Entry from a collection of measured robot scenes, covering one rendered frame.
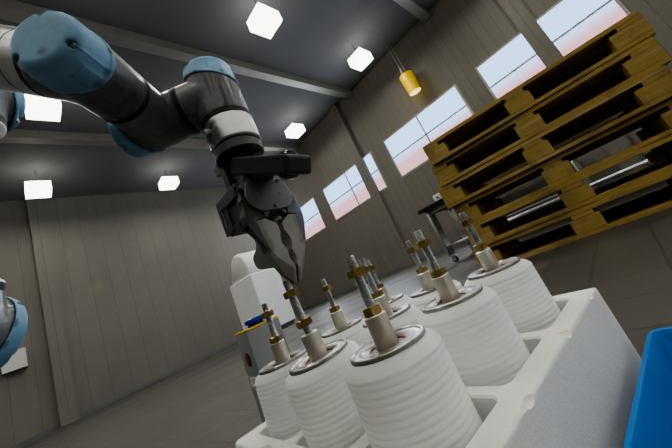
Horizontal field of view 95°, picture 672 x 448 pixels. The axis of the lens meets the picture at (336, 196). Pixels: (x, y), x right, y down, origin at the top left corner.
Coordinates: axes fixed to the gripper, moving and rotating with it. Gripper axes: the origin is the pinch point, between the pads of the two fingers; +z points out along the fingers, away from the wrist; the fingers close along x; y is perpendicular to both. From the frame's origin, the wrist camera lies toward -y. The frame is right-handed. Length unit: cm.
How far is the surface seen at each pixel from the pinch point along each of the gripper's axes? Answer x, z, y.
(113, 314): -156, -165, 952
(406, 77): -680, -373, 188
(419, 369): 4.1, 12.0, -14.9
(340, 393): 3.1, 13.5, -3.2
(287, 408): 2.1, 15.0, 9.6
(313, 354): 1.9, 9.6, 0.4
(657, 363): -21.1, 25.3, -24.7
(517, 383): -4.3, 17.8, -17.4
